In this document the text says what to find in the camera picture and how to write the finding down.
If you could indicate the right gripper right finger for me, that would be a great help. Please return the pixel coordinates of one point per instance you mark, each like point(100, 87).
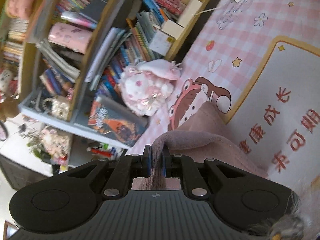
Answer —
point(186, 170)

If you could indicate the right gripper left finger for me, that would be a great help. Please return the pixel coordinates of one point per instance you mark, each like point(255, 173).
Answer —
point(127, 169)

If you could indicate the purple and mauve sweater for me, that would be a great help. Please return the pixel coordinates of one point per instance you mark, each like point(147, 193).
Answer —
point(202, 136)

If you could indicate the red tassel pen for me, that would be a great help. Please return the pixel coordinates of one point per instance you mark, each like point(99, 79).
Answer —
point(101, 151)

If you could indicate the Harry Potter book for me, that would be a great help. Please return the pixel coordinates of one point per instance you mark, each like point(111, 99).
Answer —
point(115, 120)

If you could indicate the white pink plush bunny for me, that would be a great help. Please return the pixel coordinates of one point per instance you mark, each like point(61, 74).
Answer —
point(145, 86)

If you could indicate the white quilted handbag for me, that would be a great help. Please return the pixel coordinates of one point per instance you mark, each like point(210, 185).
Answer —
point(58, 106)

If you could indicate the pink checkered desk mat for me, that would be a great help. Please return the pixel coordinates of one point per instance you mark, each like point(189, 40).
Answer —
point(257, 63)

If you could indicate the pink patterned pouch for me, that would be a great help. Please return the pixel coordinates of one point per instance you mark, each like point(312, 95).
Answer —
point(70, 36)

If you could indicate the row of shelf books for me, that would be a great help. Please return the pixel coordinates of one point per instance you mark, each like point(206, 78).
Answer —
point(114, 15)

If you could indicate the white bookshelf frame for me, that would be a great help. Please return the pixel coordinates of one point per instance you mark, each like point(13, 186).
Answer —
point(78, 125)

